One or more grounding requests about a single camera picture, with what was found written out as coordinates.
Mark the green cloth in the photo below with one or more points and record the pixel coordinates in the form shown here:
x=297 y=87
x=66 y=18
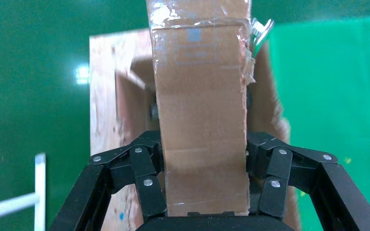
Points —
x=331 y=95

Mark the white metal frame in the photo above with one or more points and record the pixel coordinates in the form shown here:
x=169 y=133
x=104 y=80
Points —
x=39 y=191

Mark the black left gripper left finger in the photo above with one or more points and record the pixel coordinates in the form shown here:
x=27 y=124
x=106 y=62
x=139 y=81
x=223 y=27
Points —
x=146 y=165

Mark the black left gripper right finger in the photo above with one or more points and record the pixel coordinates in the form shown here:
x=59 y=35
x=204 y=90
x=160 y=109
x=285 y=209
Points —
x=277 y=165

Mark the large open cardboard carton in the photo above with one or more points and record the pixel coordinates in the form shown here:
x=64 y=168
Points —
x=268 y=95

